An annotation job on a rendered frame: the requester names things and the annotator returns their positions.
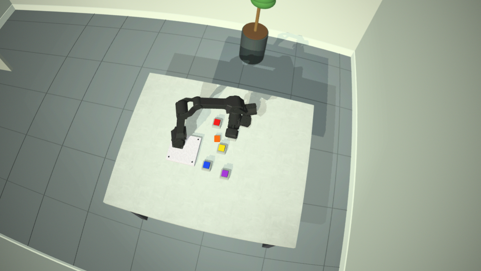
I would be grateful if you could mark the blue button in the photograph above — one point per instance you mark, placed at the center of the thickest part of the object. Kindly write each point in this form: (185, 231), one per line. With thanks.
(206, 166)

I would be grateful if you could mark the red button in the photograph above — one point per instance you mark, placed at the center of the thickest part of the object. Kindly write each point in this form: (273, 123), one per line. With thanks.
(216, 123)

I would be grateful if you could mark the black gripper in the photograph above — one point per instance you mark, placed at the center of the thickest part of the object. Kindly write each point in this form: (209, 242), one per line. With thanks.
(232, 130)

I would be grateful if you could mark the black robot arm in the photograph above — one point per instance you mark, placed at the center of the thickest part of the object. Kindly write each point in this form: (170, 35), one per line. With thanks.
(233, 105)

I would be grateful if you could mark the purple button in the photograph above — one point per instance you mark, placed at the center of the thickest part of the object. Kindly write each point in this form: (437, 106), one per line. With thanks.
(224, 174)

